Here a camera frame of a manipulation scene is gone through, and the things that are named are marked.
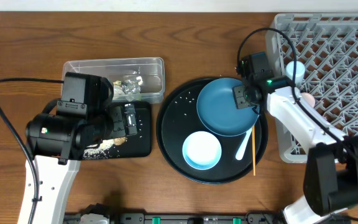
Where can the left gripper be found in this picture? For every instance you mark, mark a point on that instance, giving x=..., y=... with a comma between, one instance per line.
x=130, y=119

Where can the wooden chopstick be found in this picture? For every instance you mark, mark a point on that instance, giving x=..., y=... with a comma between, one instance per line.
x=253, y=151

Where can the grey dishwasher rack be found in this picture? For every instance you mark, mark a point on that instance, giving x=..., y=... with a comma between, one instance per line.
x=327, y=45

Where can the dark blue plate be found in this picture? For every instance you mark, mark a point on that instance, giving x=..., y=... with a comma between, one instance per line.
x=216, y=108

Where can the pile of white rice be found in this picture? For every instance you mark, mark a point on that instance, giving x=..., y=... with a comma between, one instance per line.
x=136, y=146

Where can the brown food scrap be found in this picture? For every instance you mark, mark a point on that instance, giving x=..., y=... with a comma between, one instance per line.
x=119, y=141

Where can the light blue cup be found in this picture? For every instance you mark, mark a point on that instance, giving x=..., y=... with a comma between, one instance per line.
x=298, y=69

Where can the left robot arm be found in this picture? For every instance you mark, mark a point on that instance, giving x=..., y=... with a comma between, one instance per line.
x=58, y=144

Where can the round black tray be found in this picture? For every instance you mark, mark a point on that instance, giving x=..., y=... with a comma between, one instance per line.
x=178, y=119

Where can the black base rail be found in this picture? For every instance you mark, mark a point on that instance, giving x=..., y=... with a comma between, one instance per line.
x=140, y=218

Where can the yellow green snack wrapper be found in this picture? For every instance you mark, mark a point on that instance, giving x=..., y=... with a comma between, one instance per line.
x=117, y=83

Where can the black rectangular tray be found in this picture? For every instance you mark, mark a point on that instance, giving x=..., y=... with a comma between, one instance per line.
x=137, y=125

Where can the pink cup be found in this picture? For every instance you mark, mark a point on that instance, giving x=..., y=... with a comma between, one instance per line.
x=309, y=99

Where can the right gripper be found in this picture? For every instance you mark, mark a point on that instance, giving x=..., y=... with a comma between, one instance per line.
x=239, y=97

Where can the foil wrapper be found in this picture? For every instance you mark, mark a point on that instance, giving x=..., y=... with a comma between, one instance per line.
x=132, y=86

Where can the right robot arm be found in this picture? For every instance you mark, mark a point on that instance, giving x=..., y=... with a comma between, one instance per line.
x=330, y=184

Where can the clear plastic bin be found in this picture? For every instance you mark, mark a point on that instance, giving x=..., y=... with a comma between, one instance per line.
x=151, y=69

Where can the light blue bowl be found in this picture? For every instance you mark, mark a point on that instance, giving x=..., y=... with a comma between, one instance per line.
x=201, y=150

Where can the light blue spoon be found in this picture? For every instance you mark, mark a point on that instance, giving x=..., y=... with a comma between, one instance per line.
x=243, y=146

